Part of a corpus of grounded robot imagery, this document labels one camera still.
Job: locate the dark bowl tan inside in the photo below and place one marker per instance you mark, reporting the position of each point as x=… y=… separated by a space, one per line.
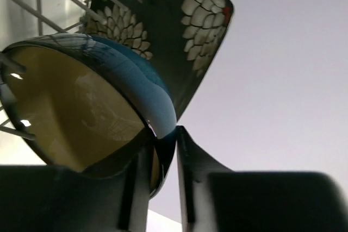
x=82 y=98

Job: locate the black floral square plate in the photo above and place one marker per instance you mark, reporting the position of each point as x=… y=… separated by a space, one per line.
x=179 y=38

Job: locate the grey wire dish rack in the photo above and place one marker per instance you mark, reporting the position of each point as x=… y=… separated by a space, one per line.
x=40 y=12

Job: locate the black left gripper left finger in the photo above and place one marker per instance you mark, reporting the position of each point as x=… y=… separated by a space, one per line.
x=53 y=198

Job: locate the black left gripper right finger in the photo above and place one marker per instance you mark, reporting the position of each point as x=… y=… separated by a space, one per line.
x=215 y=198

